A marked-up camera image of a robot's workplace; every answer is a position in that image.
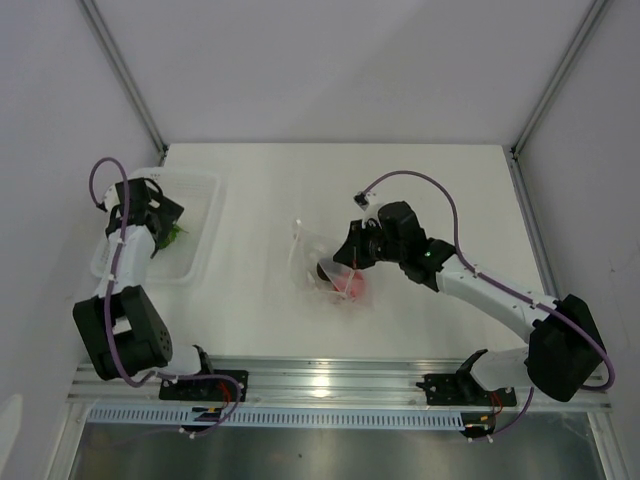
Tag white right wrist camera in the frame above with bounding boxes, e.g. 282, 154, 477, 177
353, 191, 382, 224

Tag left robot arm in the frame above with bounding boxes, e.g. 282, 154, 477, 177
72, 177, 217, 400

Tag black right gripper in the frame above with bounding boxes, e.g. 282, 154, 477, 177
333, 219, 405, 271

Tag right aluminium frame post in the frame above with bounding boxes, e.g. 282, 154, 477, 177
509, 0, 614, 156

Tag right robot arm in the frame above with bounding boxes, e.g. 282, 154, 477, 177
333, 201, 606, 404

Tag red toy tomato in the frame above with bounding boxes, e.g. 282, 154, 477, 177
326, 265, 368, 302

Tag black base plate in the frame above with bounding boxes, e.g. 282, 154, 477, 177
159, 370, 249, 402
415, 373, 517, 407

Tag orange green toy mango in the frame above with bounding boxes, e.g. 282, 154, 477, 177
158, 224, 188, 250

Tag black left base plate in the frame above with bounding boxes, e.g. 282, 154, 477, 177
159, 370, 249, 402

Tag aluminium frame post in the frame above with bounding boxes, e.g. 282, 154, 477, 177
76, 0, 169, 165
509, 0, 614, 156

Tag aluminium mounting rail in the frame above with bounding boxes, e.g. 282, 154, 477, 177
66, 356, 612, 413

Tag left aluminium frame post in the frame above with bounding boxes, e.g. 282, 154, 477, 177
76, 0, 169, 165

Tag dark brown toy mushroom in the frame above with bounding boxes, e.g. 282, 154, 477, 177
316, 263, 333, 285

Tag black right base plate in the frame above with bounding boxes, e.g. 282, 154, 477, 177
415, 373, 517, 407

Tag clear zip top bag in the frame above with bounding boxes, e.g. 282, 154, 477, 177
287, 219, 373, 310

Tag white perforated plastic basket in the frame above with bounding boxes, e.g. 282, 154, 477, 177
91, 167, 224, 297

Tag white slotted cable duct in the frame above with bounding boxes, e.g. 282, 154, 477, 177
88, 405, 465, 431

